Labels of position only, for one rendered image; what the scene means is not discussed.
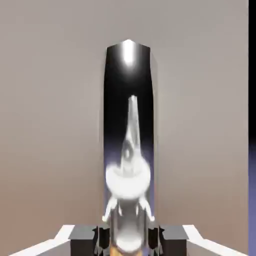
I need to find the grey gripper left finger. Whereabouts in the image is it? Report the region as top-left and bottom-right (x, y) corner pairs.
(7, 224), (110, 256)

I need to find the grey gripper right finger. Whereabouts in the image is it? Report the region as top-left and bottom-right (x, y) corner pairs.
(148, 224), (249, 256)

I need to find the beige cabinet door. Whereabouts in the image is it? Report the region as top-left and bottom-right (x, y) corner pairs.
(0, 0), (249, 256)

